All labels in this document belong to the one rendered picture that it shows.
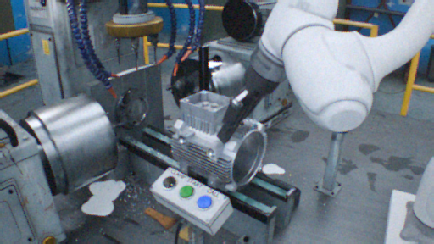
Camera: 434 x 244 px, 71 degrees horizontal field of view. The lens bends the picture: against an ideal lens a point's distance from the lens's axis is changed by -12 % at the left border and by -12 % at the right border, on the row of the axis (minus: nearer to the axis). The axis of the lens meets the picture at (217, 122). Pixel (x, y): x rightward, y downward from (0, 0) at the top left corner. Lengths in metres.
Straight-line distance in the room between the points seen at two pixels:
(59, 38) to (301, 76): 0.85
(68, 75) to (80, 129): 0.35
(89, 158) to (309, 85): 0.61
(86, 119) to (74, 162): 0.12
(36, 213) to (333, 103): 0.71
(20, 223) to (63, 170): 0.17
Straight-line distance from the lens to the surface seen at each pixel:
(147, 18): 1.04
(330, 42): 0.52
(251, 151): 0.99
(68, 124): 0.89
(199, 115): 0.89
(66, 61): 1.19
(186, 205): 0.69
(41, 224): 0.91
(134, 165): 1.22
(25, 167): 0.82
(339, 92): 0.47
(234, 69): 1.28
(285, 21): 0.59
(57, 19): 1.16
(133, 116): 1.23
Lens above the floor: 1.50
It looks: 26 degrees down
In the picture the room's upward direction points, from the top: straight up
